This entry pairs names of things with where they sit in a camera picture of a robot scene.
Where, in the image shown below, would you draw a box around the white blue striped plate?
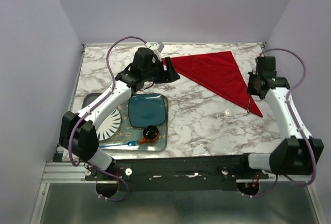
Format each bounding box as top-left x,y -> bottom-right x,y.
97,109 -> 122,141

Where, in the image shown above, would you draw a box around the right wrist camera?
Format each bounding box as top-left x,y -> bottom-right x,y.
256,56 -> 276,74

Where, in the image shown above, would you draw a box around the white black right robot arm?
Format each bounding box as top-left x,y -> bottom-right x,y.
238,71 -> 324,178

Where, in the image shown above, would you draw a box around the blue handled utensil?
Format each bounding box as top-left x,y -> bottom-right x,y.
99,140 -> 140,148

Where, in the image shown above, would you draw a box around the aluminium frame rail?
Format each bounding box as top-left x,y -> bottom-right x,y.
41,162 -> 311,184

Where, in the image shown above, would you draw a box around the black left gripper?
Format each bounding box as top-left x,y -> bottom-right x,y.
143,57 -> 181,84

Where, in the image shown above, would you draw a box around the teal square plate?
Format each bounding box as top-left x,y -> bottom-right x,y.
128,93 -> 166,128

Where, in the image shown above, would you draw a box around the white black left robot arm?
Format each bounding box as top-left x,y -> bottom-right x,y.
59,48 -> 180,180

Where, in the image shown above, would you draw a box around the dark metal fork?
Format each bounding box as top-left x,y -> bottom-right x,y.
247,95 -> 252,114

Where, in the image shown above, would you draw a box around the glass rectangular tray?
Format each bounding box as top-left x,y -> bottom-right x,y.
96,93 -> 168,153

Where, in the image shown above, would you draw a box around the brown ceramic cup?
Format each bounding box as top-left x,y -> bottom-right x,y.
140,125 -> 160,145

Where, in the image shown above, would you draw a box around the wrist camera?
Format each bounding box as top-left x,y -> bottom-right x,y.
144,42 -> 164,53
256,56 -> 276,74

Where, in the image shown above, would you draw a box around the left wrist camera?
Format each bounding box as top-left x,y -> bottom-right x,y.
144,42 -> 164,53

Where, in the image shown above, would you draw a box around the black mounting base plate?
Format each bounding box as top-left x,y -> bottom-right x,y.
84,154 -> 269,192

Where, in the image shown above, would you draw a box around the red cloth napkin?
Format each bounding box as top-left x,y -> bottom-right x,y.
171,51 -> 263,117

